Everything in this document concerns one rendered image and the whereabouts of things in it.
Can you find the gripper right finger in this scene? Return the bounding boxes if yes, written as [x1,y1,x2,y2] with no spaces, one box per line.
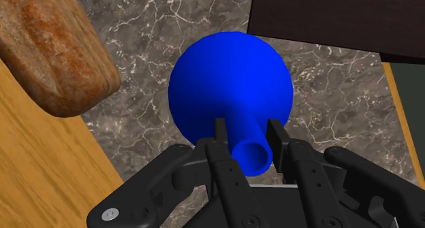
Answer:
[265,118,425,228]

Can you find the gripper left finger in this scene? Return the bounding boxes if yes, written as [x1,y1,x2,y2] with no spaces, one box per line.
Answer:
[86,118,270,228]

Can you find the blue round vase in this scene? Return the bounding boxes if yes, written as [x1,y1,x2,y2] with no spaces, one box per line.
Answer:
[168,31,294,178]

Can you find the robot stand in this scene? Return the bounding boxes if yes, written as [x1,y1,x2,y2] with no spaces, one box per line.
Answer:
[247,0,425,65]

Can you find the brown bread loaf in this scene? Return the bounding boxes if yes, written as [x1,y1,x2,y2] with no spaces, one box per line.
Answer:
[0,0,121,118]

